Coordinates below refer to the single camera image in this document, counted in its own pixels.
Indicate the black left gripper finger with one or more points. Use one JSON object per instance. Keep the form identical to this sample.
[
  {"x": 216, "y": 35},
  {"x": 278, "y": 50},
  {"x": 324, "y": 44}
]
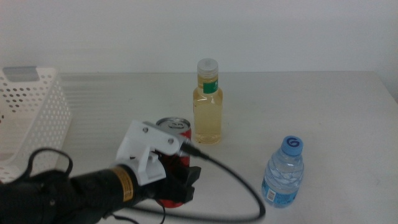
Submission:
[{"x": 189, "y": 183}]

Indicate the red soda can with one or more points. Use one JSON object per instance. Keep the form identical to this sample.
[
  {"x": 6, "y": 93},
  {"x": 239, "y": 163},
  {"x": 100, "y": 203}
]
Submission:
[{"x": 172, "y": 124}]

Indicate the clear bottle of yellow liquid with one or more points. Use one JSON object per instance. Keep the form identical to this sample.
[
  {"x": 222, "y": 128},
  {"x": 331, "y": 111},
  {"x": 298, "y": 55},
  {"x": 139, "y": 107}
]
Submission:
[{"x": 207, "y": 118}]

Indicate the small water bottle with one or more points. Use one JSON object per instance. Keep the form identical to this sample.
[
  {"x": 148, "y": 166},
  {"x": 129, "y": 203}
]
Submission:
[{"x": 283, "y": 174}]

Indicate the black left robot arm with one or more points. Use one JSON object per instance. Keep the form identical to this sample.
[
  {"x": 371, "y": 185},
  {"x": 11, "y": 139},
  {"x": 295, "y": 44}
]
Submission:
[{"x": 46, "y": 199}]

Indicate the white perforated plastic basket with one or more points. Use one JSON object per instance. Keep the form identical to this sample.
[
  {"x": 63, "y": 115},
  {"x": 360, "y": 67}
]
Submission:
[{"x": 46, "y": 109}]

